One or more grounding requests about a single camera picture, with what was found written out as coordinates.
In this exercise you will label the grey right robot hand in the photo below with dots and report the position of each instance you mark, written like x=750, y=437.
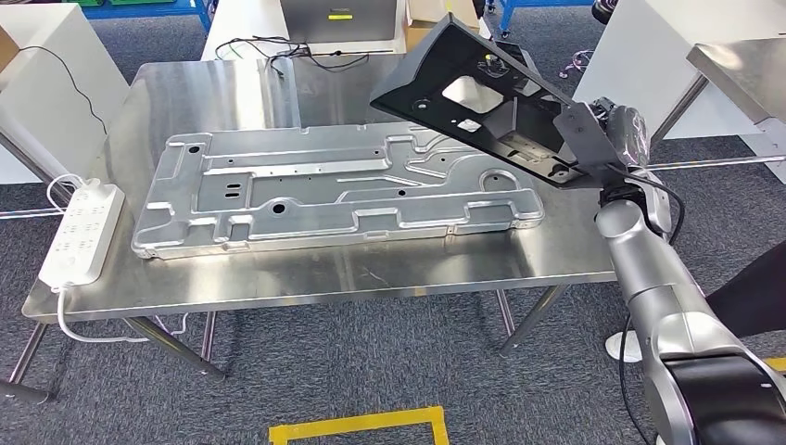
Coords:
x=626, y=132

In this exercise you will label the black panel part with cutouts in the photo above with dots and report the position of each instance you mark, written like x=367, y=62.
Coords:
x=430, y=80

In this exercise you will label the white partition board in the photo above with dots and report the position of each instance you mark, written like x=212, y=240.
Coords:
x=718, y=116
x=37, y=123
x=632, y=61

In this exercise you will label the black round object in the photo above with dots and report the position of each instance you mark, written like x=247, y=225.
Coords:
x=605, y=9

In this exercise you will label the stainless steel table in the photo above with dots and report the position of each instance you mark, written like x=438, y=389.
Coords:
x=31, y=166
x=368, y=270
x=749, y=67

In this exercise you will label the person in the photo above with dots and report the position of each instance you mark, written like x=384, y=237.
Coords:
x=755, y=295

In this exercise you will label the brown cardboard box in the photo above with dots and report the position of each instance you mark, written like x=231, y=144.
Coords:
x=424, y=15
x=6, y=49

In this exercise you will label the yellow floor tape square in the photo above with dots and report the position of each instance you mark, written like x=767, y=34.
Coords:
x=356, y=422
x=777, y=363

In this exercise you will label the grey laptop with yellow sticker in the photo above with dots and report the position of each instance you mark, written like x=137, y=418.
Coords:
x=338, y=24

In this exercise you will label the stamped sheet metal panel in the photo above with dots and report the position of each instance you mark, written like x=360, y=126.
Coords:
x=307, y=184

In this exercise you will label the white table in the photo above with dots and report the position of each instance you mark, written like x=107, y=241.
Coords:
x=245, y=24

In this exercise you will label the white power strip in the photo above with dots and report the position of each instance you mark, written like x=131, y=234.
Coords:
x=80, y=236

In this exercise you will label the blue metal workbench frame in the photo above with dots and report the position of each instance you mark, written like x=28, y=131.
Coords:
x=153, y=9
x=503, y=18

